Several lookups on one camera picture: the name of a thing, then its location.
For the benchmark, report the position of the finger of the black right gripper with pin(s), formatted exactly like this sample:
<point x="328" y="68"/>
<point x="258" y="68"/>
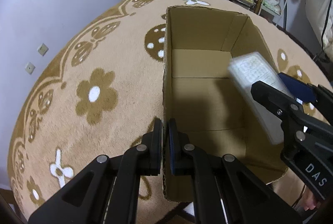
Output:
<point x="278" y="103"/>
<point x="319" y="96"/>

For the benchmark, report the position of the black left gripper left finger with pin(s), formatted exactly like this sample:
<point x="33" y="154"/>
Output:
<point x="106" y="190"/>

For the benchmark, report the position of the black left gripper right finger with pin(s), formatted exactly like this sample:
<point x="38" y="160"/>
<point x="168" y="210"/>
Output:
<point x="223" y="189"/>

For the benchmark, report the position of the white air conditioner remote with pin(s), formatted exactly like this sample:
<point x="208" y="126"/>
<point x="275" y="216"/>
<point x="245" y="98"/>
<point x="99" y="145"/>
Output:
<point x="245" y="71"/>

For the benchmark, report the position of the brown cardboard box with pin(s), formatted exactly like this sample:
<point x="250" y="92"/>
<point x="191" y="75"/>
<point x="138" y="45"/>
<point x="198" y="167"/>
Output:
<point x="199" y="93"/>

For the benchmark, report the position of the beige floral butterfly rug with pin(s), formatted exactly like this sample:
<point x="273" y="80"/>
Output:
<point x="104" y="90"/>

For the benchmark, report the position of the lower white wall socket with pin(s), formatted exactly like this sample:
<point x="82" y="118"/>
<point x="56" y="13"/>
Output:
<point x="29" y="68"/>

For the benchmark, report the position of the white wall socket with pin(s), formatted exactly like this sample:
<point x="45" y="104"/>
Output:
<point x="42" y="49"/>
<point x="29" y="68"/>

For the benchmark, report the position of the upper white wall socket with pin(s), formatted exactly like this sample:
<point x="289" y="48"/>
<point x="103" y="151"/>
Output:
<point x="42" y="49"/>

